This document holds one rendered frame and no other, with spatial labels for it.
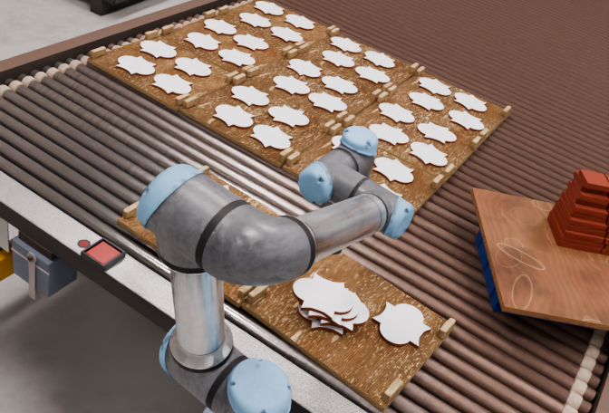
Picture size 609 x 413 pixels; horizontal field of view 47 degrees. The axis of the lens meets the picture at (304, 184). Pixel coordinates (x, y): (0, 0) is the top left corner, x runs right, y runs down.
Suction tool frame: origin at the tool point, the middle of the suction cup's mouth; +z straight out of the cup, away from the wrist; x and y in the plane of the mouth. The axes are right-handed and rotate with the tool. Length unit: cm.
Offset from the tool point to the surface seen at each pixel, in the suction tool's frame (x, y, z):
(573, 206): -53, -54, 3
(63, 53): -67, 118, 20
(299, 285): 1.5, 5.3, 13.8
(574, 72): -216, -61, 38
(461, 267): -38, -31, 25
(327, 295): 1.0, -1.8, 14.1
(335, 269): -15.3, 0.1, 20.9
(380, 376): 13.0, -19.5, 19.7
